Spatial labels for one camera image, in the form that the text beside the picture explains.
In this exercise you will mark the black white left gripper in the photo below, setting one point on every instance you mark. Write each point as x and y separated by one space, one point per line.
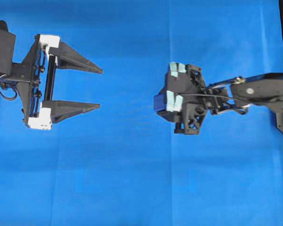
41 115

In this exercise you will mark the blue table cloth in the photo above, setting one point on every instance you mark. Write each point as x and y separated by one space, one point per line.
123 165

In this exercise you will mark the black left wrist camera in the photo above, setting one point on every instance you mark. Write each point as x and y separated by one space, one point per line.
7 43

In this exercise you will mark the blue block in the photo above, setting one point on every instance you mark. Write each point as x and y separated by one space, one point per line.
159 102

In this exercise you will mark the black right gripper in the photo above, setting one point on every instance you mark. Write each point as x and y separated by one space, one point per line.
198 100

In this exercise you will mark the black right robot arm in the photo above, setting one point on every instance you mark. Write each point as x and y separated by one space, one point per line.
236 94

